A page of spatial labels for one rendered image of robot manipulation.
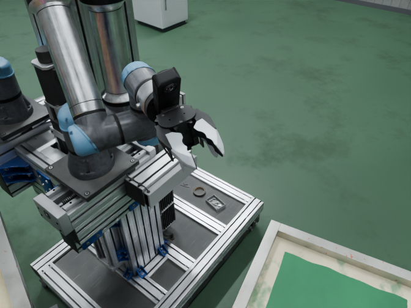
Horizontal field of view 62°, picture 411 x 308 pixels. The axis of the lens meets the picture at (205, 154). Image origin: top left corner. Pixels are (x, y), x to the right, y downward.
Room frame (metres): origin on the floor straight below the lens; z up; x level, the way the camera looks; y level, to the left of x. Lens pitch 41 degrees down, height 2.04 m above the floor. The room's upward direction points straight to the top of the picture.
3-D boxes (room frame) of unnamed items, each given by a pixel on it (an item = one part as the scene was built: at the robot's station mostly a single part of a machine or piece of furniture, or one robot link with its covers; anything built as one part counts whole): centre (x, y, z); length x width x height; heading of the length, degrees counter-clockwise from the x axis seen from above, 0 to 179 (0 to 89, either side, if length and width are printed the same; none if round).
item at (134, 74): (0.69, 0.14, 1.65); 0.11 x 0.08 x 0.09; 28
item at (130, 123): (0.68, 0.15, 1.55); 0.11 x 0.08 x 0.11; 118
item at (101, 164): (0.86, 0.38, 1.31); 0.15 x 0.15 x 0.10
